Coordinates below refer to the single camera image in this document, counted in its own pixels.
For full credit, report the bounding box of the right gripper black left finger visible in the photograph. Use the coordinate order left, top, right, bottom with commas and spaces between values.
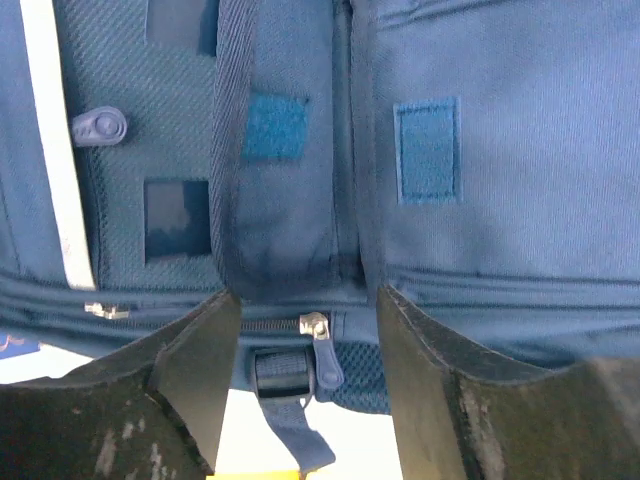
1, 291, 241, 479

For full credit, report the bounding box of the yellow crayon box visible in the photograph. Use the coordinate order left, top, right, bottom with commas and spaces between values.
206, 470, 301, 480

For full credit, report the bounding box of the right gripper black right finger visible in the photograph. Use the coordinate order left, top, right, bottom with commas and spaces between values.
377, 286, 639, 479

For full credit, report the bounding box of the navy blue student backpack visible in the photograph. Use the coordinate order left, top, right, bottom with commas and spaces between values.
1, 1, 639, 475

